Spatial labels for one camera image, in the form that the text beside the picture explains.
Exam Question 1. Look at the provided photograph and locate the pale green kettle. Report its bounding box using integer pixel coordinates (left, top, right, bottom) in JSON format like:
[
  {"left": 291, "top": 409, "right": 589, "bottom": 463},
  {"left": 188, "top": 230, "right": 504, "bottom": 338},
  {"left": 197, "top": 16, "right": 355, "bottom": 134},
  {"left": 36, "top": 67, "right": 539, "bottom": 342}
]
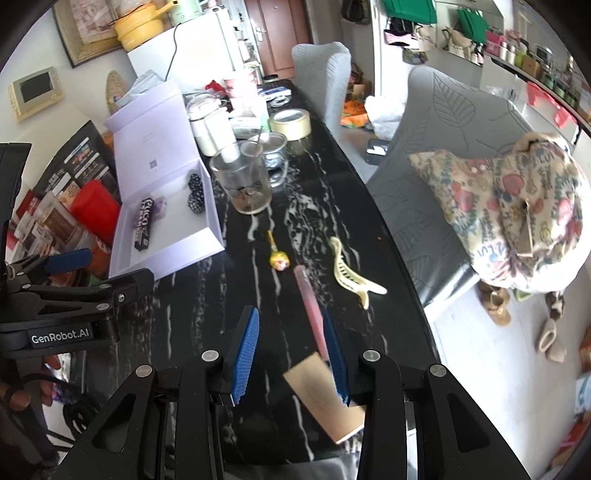
[{"left": 167, "top": 0, "right": 208, "bottom": 26}]

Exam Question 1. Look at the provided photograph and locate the pink stick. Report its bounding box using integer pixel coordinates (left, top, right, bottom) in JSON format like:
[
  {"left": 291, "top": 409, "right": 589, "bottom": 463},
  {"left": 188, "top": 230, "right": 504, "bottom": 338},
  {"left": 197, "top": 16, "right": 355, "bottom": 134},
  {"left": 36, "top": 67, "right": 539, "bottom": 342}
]
[{"left": 294, "top": 265, "right": 331, "bottom": 363}]

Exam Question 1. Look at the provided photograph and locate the person's grey clothing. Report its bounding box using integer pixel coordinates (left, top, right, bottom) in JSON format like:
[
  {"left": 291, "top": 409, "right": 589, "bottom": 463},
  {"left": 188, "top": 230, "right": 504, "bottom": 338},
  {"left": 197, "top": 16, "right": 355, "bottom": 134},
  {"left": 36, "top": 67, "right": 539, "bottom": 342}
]
[{"left": 222, "top": 455, "right": 361, "bottom": 480}]

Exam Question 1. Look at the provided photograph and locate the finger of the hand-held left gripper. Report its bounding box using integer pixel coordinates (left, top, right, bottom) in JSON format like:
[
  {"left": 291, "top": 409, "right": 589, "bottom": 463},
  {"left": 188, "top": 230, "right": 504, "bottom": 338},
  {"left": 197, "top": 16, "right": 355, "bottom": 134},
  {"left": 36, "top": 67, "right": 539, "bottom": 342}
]
[
  {"left": 7, "top": 248, "right": 93, "bottom": 289},
  {"left": 21, "top": 268, "right": 155, "bottom": 319}
]

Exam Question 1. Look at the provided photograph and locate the black printed snack bar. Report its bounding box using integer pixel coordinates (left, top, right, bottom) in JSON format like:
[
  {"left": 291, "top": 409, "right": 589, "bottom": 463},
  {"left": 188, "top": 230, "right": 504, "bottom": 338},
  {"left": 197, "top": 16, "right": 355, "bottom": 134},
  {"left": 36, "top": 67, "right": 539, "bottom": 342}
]
[{"left": 133, "top": 198, "right": 155, "bottom": 252}]

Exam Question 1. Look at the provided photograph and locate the group of clear spice jars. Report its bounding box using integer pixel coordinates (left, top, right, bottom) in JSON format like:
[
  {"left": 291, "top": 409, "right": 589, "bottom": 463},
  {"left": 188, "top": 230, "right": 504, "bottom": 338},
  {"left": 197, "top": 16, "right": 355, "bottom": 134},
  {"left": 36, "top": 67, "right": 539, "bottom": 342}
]
[{"left": 11, "top": 191, "right": 112, "bottom": 284}]

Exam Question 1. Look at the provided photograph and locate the beige wall control panel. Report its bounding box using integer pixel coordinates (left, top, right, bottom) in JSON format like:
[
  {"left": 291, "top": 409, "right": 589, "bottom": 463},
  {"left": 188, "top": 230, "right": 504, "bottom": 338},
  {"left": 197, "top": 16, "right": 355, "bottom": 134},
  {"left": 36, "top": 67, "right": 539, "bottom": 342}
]
[{"left": 8, "top": 66, "right": 64, "bottom": 123}]

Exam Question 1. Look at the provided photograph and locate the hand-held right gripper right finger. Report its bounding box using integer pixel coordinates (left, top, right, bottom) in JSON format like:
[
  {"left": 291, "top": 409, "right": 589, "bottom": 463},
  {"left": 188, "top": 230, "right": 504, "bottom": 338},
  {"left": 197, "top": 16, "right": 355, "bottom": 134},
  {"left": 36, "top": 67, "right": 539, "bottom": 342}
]
[{"left": 321, "top": 305, "right": 532, "bottom": 480}]

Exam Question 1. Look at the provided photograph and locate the person's left hand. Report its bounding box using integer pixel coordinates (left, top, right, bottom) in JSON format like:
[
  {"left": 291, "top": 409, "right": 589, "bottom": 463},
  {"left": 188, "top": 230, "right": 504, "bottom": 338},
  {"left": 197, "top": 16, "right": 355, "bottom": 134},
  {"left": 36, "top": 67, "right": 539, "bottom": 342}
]
[{"left": 0, "top": 355, "right": 62, "bottom": 414}]

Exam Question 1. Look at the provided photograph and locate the green tote bag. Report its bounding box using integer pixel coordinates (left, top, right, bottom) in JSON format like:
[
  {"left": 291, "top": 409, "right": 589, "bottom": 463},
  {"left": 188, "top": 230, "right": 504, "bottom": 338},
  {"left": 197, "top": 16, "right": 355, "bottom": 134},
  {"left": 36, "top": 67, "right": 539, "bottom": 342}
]
[
  {"left": 381, "top": 0, "right": 437, "bottom": 26},
  {"left": 457, "top": 8, "right": 489, "bottom": 42}
]

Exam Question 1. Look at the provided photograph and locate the small white teal box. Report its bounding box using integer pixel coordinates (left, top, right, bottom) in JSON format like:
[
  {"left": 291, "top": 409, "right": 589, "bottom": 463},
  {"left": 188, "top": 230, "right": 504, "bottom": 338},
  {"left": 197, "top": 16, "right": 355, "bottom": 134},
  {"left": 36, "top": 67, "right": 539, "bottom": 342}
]
[{"left": 231, "top": 117, "right": 262, "bottom": 138}]

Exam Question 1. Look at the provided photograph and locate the orange bag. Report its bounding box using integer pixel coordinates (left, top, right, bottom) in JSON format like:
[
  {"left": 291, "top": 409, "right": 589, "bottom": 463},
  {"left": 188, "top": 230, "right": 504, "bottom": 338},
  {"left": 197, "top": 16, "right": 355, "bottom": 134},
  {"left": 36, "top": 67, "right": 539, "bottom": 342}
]
[{"left": 341, "top": 99, "right": 370, "bottom": 127}]

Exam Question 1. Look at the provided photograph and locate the grey plastic bag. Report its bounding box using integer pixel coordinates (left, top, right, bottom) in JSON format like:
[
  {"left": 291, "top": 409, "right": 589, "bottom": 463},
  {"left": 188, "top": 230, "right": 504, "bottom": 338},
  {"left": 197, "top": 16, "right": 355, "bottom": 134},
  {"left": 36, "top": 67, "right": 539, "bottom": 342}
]
[{"left": 117, "top": 69, "right": 167, "bottom": 109}]

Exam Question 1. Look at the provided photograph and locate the pink bowl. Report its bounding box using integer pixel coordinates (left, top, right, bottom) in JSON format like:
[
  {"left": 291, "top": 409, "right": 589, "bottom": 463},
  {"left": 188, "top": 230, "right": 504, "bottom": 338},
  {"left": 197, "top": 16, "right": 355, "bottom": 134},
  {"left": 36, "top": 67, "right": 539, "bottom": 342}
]
[{"left": 224, "top": 69, "right": 259, "bottom": 97}]

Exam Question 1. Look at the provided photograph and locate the white fridge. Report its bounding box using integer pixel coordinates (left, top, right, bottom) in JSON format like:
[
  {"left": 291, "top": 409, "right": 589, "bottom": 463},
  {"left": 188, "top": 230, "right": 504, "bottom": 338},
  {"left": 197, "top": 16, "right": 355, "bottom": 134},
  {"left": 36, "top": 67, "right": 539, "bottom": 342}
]
[{"left": 127, "top": 8, "right": 252, "bottom": 93}]

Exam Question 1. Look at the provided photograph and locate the black power cable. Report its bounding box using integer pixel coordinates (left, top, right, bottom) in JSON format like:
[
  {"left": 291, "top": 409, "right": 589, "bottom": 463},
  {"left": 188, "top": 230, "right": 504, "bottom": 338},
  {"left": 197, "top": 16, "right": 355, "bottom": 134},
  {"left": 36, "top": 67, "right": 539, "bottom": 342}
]
[{"left": 171, "top": 21, "right": 183, "bottom": 81}]

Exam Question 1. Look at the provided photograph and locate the red canister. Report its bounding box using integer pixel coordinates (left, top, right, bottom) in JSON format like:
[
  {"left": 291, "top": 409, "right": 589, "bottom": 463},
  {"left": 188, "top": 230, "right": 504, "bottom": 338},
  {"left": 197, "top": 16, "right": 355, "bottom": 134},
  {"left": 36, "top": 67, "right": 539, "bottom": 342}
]
[{"left": 70, "top": 180, "right": 122, "bottom": 245}]

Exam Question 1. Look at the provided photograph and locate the tan slipper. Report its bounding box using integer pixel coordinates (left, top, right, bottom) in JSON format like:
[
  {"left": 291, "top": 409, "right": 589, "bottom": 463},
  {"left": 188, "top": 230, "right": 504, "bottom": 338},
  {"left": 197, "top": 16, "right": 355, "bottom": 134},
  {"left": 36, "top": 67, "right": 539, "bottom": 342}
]
[{"left": 478, "top": 281, "right": 512, "bottom": 326}]

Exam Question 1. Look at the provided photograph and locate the black white small box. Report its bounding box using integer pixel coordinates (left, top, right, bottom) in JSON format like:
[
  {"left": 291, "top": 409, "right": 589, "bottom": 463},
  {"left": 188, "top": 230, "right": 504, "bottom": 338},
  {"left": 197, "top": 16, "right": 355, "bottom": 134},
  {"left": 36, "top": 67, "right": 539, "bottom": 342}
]
[{"left": 367, "top": 138, "right": 391, "bottom": 164}]

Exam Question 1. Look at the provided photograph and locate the beige slipper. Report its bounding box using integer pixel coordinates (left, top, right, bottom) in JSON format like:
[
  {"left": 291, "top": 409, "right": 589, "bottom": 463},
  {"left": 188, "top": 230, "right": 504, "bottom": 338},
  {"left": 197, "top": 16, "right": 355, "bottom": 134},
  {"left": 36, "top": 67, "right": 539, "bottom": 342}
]
[{"left": 536, "top": 318, "right": 568, "bottom": 363}]

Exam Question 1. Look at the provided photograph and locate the yellow pot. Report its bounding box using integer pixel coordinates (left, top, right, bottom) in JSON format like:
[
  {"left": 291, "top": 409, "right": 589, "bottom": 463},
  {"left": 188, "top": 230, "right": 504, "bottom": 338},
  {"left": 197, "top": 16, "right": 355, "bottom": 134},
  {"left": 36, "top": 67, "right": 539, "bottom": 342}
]
[{"left": 113, "top": 2, "right": 178, "bottom": 51}]

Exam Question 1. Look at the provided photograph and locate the black printed pouch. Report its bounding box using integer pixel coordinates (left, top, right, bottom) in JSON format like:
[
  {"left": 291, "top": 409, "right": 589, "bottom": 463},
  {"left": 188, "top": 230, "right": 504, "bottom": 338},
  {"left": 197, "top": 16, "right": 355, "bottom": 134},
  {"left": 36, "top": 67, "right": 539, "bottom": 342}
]
[{"left": 34, "top": 120, "right": 118, "bottom": 199}]

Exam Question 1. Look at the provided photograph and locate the glass mug with brown residue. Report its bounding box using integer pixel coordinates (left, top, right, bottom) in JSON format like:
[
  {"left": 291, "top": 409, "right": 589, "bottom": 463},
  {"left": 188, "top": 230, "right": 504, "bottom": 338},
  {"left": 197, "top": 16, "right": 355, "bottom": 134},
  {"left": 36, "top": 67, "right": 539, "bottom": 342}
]
[{"left": 210, "top": 141, "right": 273, "bottom": 215}]

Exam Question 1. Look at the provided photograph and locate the floral printed cushion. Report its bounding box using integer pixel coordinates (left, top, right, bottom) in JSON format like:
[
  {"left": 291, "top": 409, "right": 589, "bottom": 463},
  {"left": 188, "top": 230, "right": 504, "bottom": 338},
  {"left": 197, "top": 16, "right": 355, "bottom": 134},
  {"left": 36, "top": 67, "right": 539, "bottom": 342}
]
[{"left": 409, "top": 131, "right": 591, "bottom": 294}]

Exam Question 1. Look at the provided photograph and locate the grey leaf pattern chair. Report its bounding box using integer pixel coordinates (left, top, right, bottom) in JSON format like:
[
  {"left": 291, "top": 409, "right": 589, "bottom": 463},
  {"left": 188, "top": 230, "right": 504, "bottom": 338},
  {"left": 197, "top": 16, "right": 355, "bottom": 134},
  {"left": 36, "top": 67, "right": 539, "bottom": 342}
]
[
  {"left": 367, "top": 65, "right": 546, "bottom": 310},
  {"left": 291, "top": 42, "right": 370, "bottom": 183}
]

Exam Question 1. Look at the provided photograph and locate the yellow lollipop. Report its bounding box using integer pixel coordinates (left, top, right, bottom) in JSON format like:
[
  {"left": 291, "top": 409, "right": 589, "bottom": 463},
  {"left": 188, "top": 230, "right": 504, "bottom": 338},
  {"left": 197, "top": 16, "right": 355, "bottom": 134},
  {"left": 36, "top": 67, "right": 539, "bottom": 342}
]
[{"left": 265, "top": 230, "right": 290, "bottom": 271}]

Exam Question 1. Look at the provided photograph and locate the framed picture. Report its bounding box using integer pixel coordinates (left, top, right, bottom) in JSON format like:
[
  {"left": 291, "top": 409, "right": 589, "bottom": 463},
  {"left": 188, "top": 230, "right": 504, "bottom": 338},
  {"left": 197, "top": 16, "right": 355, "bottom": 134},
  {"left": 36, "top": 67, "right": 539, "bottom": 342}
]
[{"left": 52, "top": 0, "right": 134, "bottom": 69}]

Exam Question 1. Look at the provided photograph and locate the cream hair claw clip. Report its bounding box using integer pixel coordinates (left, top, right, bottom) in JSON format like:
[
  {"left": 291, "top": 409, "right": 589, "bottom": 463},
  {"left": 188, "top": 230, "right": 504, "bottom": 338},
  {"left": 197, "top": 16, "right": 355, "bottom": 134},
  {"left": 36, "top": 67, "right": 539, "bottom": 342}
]
[{"left": 329, "top": 237, "right": 387, "bottom": 310}]

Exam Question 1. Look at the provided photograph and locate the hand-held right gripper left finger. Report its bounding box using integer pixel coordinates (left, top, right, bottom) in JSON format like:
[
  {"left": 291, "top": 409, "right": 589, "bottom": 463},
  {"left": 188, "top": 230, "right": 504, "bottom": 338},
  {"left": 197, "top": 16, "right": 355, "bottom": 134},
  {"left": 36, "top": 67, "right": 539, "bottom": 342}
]
[{"left": 60, "top": 305, "right": 262, "bottom": 480}]

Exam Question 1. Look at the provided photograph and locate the white cylinder tumbler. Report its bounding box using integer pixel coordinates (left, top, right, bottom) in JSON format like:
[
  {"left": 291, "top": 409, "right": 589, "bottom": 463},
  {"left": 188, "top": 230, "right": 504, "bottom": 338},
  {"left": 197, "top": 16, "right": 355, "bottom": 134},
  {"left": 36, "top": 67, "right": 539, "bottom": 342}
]
[{"left": 203, "top": 111, "right": 237, "bottom": 158}]

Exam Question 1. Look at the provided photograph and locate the lavender gift box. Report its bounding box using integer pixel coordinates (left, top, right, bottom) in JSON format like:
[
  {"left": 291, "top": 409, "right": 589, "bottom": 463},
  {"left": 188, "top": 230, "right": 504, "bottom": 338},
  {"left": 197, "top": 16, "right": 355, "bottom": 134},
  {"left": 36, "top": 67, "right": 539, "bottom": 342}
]
[{"left": 102, "top": 79, "right": 227, "bottom": 281}]

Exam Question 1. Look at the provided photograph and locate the black polka dot hair bow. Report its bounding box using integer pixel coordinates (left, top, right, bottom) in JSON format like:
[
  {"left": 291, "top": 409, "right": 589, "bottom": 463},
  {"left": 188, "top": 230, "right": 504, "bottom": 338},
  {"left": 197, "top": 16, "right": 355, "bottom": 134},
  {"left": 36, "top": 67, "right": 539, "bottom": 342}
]
[{"left": 187, "top": 172, "right": 205, "bottom": 214}]

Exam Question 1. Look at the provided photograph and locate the white plastic bag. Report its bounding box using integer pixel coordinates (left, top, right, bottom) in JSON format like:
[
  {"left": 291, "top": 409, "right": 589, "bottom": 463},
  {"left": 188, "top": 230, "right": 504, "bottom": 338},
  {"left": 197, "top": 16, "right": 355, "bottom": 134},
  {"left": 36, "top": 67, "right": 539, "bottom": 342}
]
[{"left": 365, "top": 95, "right": 407, "bottom": 139}]

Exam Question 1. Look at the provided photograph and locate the brown door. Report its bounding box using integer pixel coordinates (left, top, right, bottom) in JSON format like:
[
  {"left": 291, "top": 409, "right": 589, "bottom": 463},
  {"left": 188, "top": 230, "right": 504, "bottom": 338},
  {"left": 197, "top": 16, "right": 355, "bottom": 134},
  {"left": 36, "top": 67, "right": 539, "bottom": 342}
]
[{"left": 244, "top": 0, "right": 311, "bottom": 80}]

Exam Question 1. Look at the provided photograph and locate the woven round trivet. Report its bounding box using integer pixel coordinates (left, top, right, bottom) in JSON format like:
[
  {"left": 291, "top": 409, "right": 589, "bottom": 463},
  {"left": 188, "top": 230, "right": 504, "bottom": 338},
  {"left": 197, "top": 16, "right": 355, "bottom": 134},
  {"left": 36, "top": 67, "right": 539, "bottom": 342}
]
[{"left": 105, "top": 70, "right": 127, "bottom": 116}]

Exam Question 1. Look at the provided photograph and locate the beige tape roll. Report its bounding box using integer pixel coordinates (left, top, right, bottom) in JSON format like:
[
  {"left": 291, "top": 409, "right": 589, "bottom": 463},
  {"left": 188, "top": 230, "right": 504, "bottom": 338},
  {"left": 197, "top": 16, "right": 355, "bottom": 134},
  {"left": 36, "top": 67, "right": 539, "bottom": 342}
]
[{"left": 269, "top": 109, "right": 311, "bottom": 140}]

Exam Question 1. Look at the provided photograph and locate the tan rectangular box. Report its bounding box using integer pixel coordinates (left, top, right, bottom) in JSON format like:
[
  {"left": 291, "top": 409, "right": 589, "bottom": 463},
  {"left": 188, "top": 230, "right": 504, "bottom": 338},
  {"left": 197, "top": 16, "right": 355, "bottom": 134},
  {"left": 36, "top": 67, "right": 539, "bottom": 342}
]
[{"left": 283, "top": 352, "right": 366, "bottom": 445}]

